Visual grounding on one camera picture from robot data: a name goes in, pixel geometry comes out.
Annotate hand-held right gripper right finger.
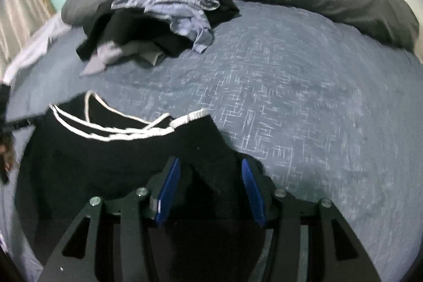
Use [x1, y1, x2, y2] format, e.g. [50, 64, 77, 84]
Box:
[241, 158, 384, 282]

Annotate beige curtain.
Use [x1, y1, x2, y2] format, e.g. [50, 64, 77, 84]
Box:
[0, 0, 55, 54]

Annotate blue patterned blanket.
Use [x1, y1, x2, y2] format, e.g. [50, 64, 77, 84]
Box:
[0, 0, 423, 282]

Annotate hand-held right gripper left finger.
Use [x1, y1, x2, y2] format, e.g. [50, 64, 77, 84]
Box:
[38, 156, 182, 282]

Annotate black knit garment white trim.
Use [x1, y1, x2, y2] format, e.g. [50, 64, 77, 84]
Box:
[15, 90, 268, 256]

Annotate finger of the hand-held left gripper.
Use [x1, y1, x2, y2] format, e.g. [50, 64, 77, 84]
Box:
[3, 117, 47, 134]

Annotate grey garment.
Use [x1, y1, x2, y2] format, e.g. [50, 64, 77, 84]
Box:
[79, 41, 166, 78]

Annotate white bed sheet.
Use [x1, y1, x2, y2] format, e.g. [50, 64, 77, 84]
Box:
[3, 16, 71, 84]

